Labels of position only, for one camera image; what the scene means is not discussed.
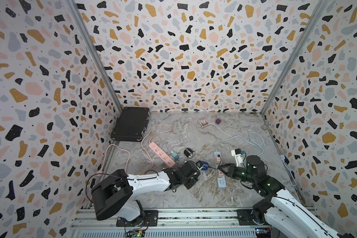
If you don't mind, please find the white power strip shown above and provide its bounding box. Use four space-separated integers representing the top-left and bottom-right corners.
214 151 227 189

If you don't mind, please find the pink power strip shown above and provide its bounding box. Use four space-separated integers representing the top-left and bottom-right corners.
148 142 176 168

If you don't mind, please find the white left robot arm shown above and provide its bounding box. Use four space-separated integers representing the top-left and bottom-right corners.
91 161 203 226

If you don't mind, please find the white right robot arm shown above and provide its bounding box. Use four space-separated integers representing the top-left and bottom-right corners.
217 155 352 238

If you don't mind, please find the pink plug upper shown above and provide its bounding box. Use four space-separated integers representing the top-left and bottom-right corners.
215 156 222 165

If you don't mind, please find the playing card box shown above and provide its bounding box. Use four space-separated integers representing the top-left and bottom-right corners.
197 117 209 128

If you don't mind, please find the black briefcase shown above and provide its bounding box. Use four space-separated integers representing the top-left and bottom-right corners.
111 107 150 142

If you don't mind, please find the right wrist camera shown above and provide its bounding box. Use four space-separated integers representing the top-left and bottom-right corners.
231 148 246 167

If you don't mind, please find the white power strip cable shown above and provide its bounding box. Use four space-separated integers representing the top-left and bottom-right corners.
215 131 265 160

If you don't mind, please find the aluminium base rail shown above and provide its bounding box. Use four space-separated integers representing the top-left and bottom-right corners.
68 206 328 238

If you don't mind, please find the aluminium corner post right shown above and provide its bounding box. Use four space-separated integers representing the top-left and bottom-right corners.
260 0 328 117

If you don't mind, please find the aluminium corner post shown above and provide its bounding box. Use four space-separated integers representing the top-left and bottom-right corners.
260 0 328 117
65 0 122 113

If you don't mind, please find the aluminium corner post left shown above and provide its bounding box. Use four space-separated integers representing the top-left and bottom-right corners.
65 0 122 113

